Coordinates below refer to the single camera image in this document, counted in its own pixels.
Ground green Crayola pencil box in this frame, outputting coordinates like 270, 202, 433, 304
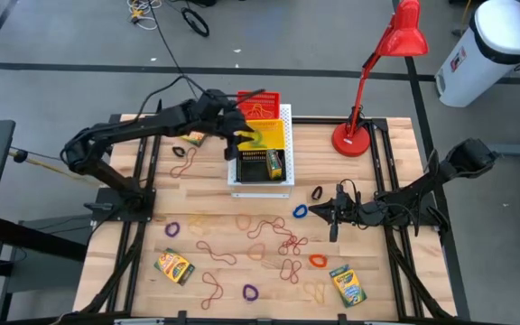
329, 264, 368, 309

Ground yellow Crayola crayon box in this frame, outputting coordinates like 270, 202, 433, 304
153, 246, 197, 286

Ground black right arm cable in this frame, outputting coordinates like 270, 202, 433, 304
337, 178, 365, 207

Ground yellow cable black knob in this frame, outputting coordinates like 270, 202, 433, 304
7, 147, 90, 182

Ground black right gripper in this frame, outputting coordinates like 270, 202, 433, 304
308, 182, 390, 243

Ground red plastic basket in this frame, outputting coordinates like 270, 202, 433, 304
236, 90, 283, 121

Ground black coiled cable loop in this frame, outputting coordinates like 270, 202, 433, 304
181, 6, 210, 38

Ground white trash bin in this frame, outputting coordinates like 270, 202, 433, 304
434, 0, 520, 108

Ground yellow green Crayola box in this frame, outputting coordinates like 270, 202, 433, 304
179, 130, 209, 148
266, 150, 284, 181

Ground long red rubber band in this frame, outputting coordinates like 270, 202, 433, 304
246, 216, 298, 247

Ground long black cable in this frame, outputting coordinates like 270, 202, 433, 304
148, 0, 200, 98

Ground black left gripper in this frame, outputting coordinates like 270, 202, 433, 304
196, 88, 266, 162

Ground yellow plastic basket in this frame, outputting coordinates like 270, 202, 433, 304
237, 118, 287, 152

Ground black aluminium rig frame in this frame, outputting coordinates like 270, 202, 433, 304
75, 112, 459, 325

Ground pale orange rubber band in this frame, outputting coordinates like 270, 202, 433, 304
302, 279, 328, 304

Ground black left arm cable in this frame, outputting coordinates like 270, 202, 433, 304
138, 74, 207, 121

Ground black plastic basket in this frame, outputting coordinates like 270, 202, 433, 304
235, 148, 287, 185

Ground red desk lamp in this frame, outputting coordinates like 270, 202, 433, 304
330, 0, 431, 158

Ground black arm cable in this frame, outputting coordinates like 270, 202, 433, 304
138, 74, 207, 121
337, 178, 365, 207

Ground white and yellow cables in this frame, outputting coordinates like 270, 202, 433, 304
126, 0, 160, 32

